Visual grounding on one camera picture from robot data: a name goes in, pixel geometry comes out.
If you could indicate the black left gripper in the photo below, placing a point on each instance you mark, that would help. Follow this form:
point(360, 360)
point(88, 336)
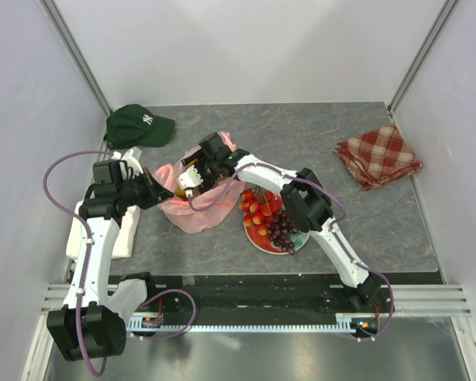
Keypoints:
point(155, 193)

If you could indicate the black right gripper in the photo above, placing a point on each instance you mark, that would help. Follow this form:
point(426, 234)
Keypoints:
point(209, 182)

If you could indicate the pink plastic bag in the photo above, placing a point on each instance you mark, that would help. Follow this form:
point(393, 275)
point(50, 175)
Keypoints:
point(178, 210)

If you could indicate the red fake cherry bunch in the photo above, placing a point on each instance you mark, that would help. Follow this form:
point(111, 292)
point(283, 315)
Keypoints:
point(260, 209)

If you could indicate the dark red fake grape bunch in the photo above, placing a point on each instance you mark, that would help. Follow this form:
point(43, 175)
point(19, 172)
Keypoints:
point(281, 232)

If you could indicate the yellow fake mango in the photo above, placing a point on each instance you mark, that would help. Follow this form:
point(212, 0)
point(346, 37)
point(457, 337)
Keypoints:
point(182, 194)

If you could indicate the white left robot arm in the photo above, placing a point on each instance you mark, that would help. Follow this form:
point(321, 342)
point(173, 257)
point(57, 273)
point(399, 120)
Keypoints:
point(91, 322)

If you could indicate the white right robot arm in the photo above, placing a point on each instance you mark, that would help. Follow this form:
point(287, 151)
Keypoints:
point(307, 203)

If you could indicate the white folded towel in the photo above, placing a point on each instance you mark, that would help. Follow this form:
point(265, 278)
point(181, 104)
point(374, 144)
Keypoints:
point(123, 244)

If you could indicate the dark green baseball cap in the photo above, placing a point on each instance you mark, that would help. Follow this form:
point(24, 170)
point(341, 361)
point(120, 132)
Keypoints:
point(134, 125)

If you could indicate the red and teal floral plate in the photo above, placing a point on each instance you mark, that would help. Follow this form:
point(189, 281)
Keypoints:
point(265, 245)

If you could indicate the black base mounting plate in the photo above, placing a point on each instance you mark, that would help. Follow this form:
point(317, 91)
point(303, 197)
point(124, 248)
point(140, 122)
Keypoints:
point(358, 297)

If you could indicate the red plaid folded cloth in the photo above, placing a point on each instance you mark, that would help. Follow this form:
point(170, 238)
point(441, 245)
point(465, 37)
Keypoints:
point(378, 157)

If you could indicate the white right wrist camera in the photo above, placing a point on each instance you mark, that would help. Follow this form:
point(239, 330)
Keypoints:
point(190, 179)

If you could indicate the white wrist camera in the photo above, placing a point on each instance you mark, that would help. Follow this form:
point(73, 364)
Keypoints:
point(129, 162)
point(190, 179)

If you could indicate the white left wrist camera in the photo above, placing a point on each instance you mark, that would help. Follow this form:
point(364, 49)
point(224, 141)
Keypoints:
point(129, 162)

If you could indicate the left aluminium corner post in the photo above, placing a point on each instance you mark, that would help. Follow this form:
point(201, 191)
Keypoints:
point(62, 28)

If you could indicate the aluminium corner post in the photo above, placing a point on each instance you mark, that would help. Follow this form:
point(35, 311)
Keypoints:
point(428, 43)
point(62, 28)

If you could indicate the aluminium frame rail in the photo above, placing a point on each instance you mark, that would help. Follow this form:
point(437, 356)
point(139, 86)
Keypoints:
point(402, 300)

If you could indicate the right aluminium corner post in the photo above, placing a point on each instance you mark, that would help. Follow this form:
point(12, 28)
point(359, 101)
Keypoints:
point(428, 43)

